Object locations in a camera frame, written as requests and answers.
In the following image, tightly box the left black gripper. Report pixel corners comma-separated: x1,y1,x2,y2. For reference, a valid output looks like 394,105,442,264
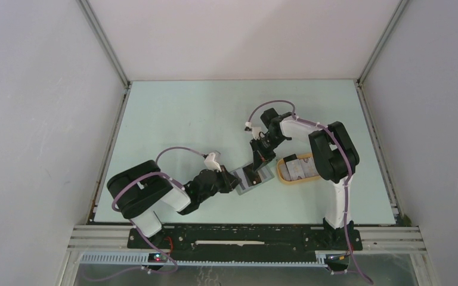
199,164,242,203

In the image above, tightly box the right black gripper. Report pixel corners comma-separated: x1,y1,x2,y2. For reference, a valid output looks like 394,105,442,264
250,133,286,173

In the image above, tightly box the black vip card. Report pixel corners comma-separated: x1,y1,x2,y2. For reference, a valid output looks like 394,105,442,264
283,154,298,163
242,164,262,186

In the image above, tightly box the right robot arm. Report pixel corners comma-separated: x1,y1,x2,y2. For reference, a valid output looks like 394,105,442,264
245,108,360,249

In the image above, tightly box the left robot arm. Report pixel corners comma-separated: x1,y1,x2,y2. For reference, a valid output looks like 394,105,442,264
106,160,241,248

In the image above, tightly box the large white card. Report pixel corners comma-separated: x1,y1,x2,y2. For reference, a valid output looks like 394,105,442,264
299,157,318,178

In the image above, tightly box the orange plastic tray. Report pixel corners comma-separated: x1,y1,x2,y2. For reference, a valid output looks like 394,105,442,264
276,153,320,185

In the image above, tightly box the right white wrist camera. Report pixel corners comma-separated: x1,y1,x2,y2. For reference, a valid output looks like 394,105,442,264
244,122,264,140

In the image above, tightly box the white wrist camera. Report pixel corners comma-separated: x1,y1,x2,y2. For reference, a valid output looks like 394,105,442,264
204,151,222,172
244,122,264,140

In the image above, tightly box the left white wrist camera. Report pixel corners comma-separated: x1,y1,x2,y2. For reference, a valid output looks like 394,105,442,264
204,151,222,172

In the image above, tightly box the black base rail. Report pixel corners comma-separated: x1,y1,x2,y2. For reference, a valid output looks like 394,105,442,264
127,223,363,263

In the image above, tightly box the aluminium frame rail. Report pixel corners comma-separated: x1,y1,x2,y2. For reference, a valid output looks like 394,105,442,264
68,223,426,267

